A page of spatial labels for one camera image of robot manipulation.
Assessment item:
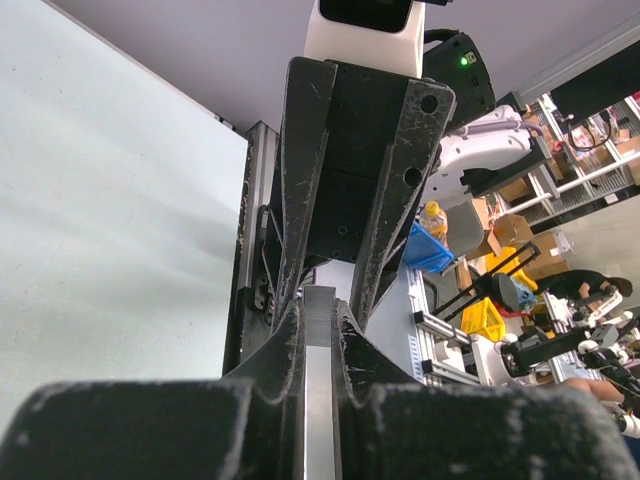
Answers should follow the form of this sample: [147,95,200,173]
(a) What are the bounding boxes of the aluminium frame rail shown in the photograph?
[222,121,278,374]

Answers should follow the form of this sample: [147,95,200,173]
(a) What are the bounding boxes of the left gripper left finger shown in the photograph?
[1,299,305,479]

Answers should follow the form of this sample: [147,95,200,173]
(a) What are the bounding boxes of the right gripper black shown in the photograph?
[273,57,455,330]

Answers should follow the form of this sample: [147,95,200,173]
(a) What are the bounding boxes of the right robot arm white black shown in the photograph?
[263,57,532,326]

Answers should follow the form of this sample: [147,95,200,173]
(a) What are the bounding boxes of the staple strip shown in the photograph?
[303,285,336,348]

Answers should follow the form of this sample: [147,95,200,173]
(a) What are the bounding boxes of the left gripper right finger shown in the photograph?
[331,300,639,479]

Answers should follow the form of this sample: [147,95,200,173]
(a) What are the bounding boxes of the blue plastic bin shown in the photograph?
[403,222,454,273]

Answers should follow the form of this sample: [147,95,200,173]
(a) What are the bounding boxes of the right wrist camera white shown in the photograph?
[304,1,426,78]

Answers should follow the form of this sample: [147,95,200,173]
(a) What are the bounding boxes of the yellow crate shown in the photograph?
[460,298,506,342]

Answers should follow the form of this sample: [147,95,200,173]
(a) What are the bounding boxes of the person in black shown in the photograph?
[534,269,633,302]

